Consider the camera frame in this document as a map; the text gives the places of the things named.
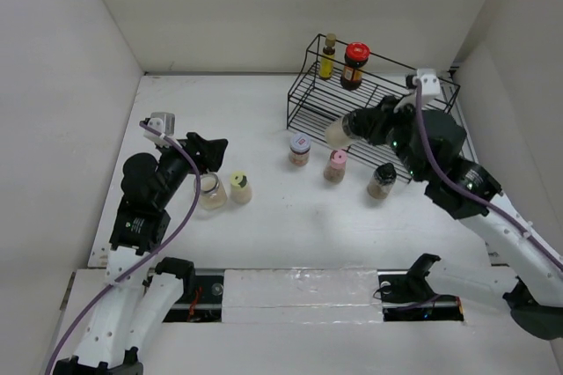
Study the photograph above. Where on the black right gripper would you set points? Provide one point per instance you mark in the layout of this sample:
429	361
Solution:
376	118

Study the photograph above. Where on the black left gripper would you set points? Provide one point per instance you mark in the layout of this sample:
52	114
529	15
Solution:
213	148

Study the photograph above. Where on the black lid spice shaker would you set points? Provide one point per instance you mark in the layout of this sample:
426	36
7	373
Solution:
339	134

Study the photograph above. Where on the red lid sauce jar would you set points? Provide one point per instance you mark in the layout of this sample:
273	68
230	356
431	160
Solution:
356	56

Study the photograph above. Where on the yellow oil bottle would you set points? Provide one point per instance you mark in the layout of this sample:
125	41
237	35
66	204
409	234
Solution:
325	70

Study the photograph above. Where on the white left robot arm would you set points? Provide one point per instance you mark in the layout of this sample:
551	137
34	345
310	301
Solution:
109	335

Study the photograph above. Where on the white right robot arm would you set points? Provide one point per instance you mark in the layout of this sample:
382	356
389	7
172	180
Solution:
428	143

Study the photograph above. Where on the clear glass jar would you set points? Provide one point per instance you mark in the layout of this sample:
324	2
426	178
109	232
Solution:
211	195

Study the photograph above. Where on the black flip lid shaker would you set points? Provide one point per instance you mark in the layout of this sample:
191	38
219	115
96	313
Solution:
382	181

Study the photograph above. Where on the yellow lid spice shaker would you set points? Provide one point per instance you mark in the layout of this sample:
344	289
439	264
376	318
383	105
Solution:
240	188

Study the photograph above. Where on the pink lid spice shaker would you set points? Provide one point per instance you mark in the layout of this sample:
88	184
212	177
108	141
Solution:
336	166

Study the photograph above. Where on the white lid sauce jar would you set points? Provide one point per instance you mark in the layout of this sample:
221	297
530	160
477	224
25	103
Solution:
299	149

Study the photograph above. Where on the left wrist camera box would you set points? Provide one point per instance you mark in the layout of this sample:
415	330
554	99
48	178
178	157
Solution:
157	126

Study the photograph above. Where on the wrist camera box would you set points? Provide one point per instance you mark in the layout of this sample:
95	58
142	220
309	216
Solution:
157	126
423	86

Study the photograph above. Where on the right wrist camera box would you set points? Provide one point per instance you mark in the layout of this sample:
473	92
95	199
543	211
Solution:
423	86

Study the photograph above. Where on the black wire rack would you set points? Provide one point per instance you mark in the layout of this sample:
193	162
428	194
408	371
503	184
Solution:
313	103

